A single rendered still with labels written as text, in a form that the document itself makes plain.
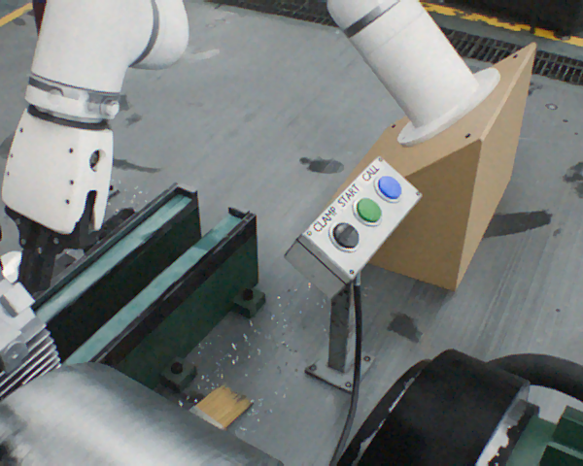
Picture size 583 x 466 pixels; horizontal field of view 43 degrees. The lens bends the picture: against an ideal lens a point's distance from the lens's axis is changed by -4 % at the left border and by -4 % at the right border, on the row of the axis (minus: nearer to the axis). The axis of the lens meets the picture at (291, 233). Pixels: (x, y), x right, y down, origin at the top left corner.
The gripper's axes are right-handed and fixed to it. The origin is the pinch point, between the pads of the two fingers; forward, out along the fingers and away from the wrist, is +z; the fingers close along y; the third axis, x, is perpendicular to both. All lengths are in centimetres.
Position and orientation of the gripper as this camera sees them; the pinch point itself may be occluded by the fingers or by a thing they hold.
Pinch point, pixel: (36, 270)
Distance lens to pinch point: 76.7
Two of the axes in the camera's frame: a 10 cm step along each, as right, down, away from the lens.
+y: -8.4, -3.4, 4.1
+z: -2.7, 9.4, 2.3
